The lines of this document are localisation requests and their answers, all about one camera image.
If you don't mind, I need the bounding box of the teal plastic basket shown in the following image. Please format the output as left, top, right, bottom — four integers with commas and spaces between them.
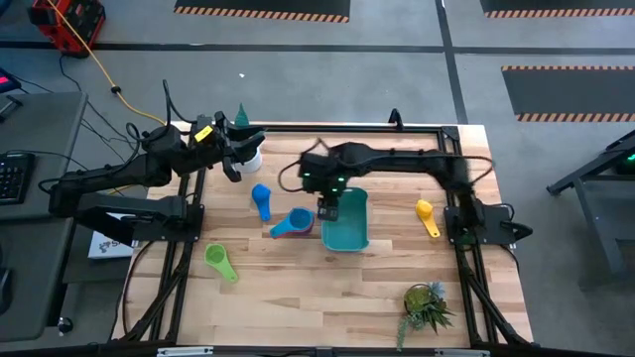
320, 186, 371, 253

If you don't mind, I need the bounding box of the black device red display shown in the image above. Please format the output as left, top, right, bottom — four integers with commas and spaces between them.
0, 67, 23, 95

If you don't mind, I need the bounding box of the grey desk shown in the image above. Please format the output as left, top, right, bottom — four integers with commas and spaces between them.
0, 90, 90, 343

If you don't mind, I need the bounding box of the black hazard-striped floor mat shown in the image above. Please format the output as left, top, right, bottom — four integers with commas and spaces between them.
173, 0, 352, 25
479, 0, 635, 20
501, 64, 635, 124

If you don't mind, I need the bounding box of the black keyboard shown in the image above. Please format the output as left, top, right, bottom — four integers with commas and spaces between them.
0, 151, 38, 206

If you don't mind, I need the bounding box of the black floor cable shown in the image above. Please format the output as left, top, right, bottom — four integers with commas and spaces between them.
58, 52, 166, 153

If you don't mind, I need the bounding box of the dark blue measuring cup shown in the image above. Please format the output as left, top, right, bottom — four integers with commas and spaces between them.
250, 182, 274, 222

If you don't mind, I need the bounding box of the yellow measuring cup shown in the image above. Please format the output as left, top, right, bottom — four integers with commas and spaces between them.
415, 198, 443, 240

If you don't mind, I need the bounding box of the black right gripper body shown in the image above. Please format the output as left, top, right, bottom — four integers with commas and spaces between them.
316, 194, 341, 222

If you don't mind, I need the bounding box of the white printed box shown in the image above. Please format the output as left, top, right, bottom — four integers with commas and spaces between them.
87, 229, 136, 261

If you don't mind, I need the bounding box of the black aluminium table frame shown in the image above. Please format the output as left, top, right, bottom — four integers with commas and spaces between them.
118, 122, 530, 348

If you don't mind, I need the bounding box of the silver metal bracket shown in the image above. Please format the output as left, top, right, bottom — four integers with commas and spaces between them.
156, 346, 215, 357
435, 348, 492, 357

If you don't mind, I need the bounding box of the purple measuring cup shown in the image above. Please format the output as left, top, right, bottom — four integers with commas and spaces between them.
275, 207, 318, 241

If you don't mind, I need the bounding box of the green measuring cup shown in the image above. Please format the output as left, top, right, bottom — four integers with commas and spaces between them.
203, 243, 240, 285

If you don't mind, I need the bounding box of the small spiky succulent plant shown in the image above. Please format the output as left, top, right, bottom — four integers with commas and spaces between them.
395, 281, 456, 352

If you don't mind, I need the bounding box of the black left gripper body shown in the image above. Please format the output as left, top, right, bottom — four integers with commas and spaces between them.
193, 111, 243, 182

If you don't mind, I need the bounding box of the black metal cart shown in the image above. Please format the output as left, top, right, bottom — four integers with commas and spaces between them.
546, 129, 635, 290

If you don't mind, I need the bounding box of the red equipment box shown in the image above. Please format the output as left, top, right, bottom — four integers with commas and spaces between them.
27, 0, 107, 56

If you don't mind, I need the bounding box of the light blue measuring cup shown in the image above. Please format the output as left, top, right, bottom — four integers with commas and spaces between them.
269, 206, 317, 240

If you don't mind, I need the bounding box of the white plant pot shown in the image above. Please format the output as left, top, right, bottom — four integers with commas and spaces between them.
232, 146, 264, 176

